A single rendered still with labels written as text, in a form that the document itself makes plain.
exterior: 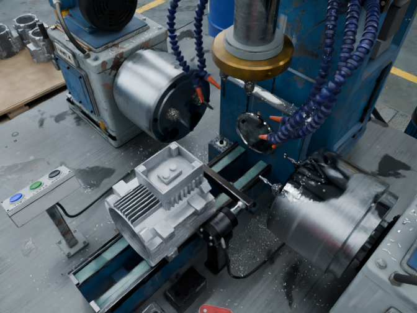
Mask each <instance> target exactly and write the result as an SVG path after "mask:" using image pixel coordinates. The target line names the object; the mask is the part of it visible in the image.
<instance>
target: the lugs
mask: <svg viewBox="0 0 417 313"><path fill-rule="evenodd" d="M211 189H212V188H211V186H210V185H209V183H208V181H207V180H205V181H203V182H202V183H200V184H199V190H200V192H201V193H202V194H206V193H207V192H209V191H210V190H211ZM116 200H118V199H117V197H116V196H115V195H114V194H112V195H110V196H109V197H108V198H106V199H105V202H106V203H107V205H108V206H109V207H112V206H113V203H114V202H115V201H116ZM137 234H138V236H139V237H140V238H141V240H142V241H143V242H145V243H146V242H147V241H149V240H150V239H151V238H153V234H152V233H151V232H150V230H149V228H147V227H144V228H142V229H141V230H140V231H139V232H137ZM146 261H147V263H148V264H149V265H150V266H152V267H154V265H155V264H154V263H153V262H151V261H148V260H146Z"/></svg>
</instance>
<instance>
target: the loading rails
mask: <svg viewBox="0 0 417 313"><path fill-rule="evenodd" d="M245 156H246V150H245V149H244V148H243V147H241V146H240V145H239V142H237V141H236V142H235V143H234V144H233V145H231V146H230V147H228V148H227V149H226V150H225V151H223V152H222V153H221V154H219V155H218V156H217V157H216V158H214V159H213V160H212V161H211V162H209V163H208V164H206V165H207V166H208V167H210V168H211V169H213V170H214V171H215V172H216V173H218V174H219V175H220V176H221V177H223V178H224V179H225V180H227V181H228V182H229V183H230V182H231V183H233V184H234V187H236V188H237V189H239V190H240V191H241V192H242V193H244V194H245V195H246V196H248V197H249V198H250V199H252V200H253V207H252V208H251V209H250V210H249V211H248V212H249V213H250V214H252V215H255V213H257V211H258V210H260V208H261V204H260V203H258V202H257V201H256V199H257V198H258V197H259V196H260V195H261V194H262V193H263V192H264V191H265V190H266V189H267V184H266V183H265V182H263V181H262V180H261V179H259V176H260V175H261V176H262V177H263V178H266V179H267V180H269V175H270V172H271V166H272V165H271V164H270V163H269V164H268V165H267V164H266V163H264V162H263V161H262V160H261V161H259V162H258V163H257V164H256V165H254V166H253V167H252V168H251V169H250V170H249V171H247V172H246V173H245V174H244V175H243V176H242V177H241V178H240V179H238V180H237V181H236V182H235V183H234V182H233V181H234V180H235V179H236V178H237V177H239V176H240V175H241V174H243V173H244V162H245ZM205 180H207V179H205V178H204V181H205ZM207 181H208V180H207ZM208 183H209V185H210V186H211V188H212V189H211V190H210V191H209V192H210V194H211V195H212V196H213V197H215V196H216V195H217V194H219V193H221V195H219V197H217V198H216V199H215V202H216V203H215V204H216V211H217V210H218V209H219V208H220V207H222V206H225V207H227V208H229V209H231V208H232V207H234V206H235V205H236V204H237V203H236V202H235V201H234V200H232V199H231V198H230V197H228V196H227V195H226V194H225V193H223V192H222V191H221V190H219V189H218V188H217V187H216V186H214V185H213V184H212V183H211V182H209V181H208ZM216 211H215V213H216ZM215 213H214V214H215ZM214 214H213V215H214ZM207 220H209V219H207ZM206 245H207V242H206V241H205V240H204V238H203V237H202V238H201V237H200V235H198V234H197V233H196V232H195V233H193V234H192V235H191V236H190V237H189V238H188V239H187V240H186V241H185V242H183V243H182V244H181V245H180V246H178V247H177V249H178V255H177V256H176V257H175V258H174V259H172V260H171V261H170V262H169V261H168V260H167V259H165V257H164V258H163V259H162V260H161V261H159V262H158V263H157V264H156V265H154V267H152V266H150V265H149V264H148V263H147V261H146V260H143V261H142V262H141V263H140V264H139V265H137V266H136V267H135V268H134V269H133V270H131V272H128V270H129V269H130V268H132V267H133V266H134V265H135V264H137V263H138V262H139V261H140V260H141V259H142V257H141V256H140V255H139V254H138V253H137V252H136V251H135V250H134V249H133V248H132V246H131V245H130V244H129V243H128V242H127V241H126V239H125V238H124V237H123V235H122V234H120V233H118V234H117V235H115V236H114V237H112V238H111V239H110V240H109V241H108V242H106V243H105V244H103V246H101V247H100V248H98V249H97V250H96V251H95V252H93V253H92V254H90V255H89V256H88V257H87V258H85V259H84V260H83V261H82V262H80V263H79V264H78V265H76V266H75V267H74V268H73V269H72V270H70V271H69V272H67V275H68V276H69V278H70V279H71V280H72V282H73V283H74V285H75V286H76V287H77V289H78V290H79V292H80V293H81V294H82V295H83V296H84V298H85V299H86V300H87V302H88V303H89V304H90V305H91V306H92V308H93V309H94V310H95V312H96V313H135V311H136V310H137V309H138V308H139V307H140V306H141V305H142V304H143V303H144V302H145V301H147V300H148V299H149V298H150V297H151V296H152V295H153V294H154V293H155V292H156V291H157V290H158V289H159V288H160V287H161V286H163V285H164V284H165V283H166V282H167V281H168V280H170V282H172V283H173V282H175V280H177V279H178V277H180V275H182V274H183V271H182V270H181V268H182V267H183V266H184V265H185V264H186V263H188V262H189V261H190V260H191V259H192V258H193V257H194V256H196V254H198V252H200V251H201V249H203V248H204V247H205V246H206ZM113 283H115V285H114V286H112V287H111V288H110V289H109V290H108V291H107V292H106V293H105V294H103V295H102V296H101V297H100V298H99V299H98V300H97V301H95V302H94V301H93V300H94V299H95V298H96V297H97V296H98V295H100V294H101V293H102V292H104V291H105V290H106V289H107V288H108V287H109V286H110V285H111V284H113Z"/></svg>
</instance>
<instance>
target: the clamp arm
mask: <svg viewBox="0 0 417 313"><path fill-rule="evenodd" d="M185 150H186V149H185ZM188 152H189V153H190V154H192V152H191V151H188ZM193 156H194V155H193ZM194 157H195V156H194ZM196 158H197V157H196ZM197 159H198V158H197ZM198 160H199V159H198ZM201 162H202V161H201ZM202 163H203V162H202ZM204 178H205V179H207V180H208V181H209V182H211V183H212V184H213V185H214V186H216V187H217V188H218V189H219V190H221V191H222V192H223V193H225V194H226V195H227V196H228V197H230V198H231V199H232V200H234V201H235V202H236V203H240V201H241V203H240V205H243V204H244V206H243V208H244V209H245V210H246V211H249V210H250V209H251V208H252V207H253V200H252V199H250V198H249V197H248V196H246V195H245V194H244V193H242V192H241V191H240V190H239V189H237V188H236V187H234V184H233V183H231V182H230V183H229V182H228V181H227V180H225V179H224V178H223V177H221V176H220V175H219V174H218V173H216V172H215V171H214V170H213V169H211V168H210V167H208V166H207V165H206V164H205V163H204Z"/></svg>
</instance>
